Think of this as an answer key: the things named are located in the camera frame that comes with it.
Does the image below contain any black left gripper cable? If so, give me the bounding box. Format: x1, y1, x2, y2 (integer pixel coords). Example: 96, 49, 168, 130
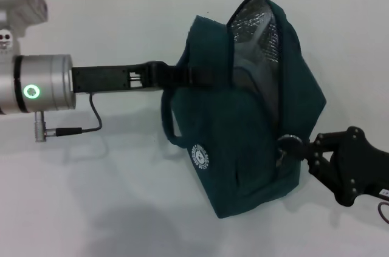
33, 92, 103, 144

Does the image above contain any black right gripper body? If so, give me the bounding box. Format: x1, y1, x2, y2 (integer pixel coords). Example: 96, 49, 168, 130
334, 134, 389, 200

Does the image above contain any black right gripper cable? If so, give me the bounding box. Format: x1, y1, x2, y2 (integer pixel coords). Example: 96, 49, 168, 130
376, 202, 389, 226

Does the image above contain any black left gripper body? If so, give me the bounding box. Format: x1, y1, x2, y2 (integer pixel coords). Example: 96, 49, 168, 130
71, 60, 167, 94

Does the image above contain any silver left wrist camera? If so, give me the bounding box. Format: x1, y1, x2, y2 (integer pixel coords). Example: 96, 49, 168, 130
0, 0, 49, 38

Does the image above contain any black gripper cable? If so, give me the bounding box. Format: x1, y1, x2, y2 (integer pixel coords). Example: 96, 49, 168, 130
376, 202, 389, 226
33, 92, 103, 144

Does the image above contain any dark teal insulated lunch bag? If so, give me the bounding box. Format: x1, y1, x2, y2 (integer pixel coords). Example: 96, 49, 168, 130
160, 0, 328, 220

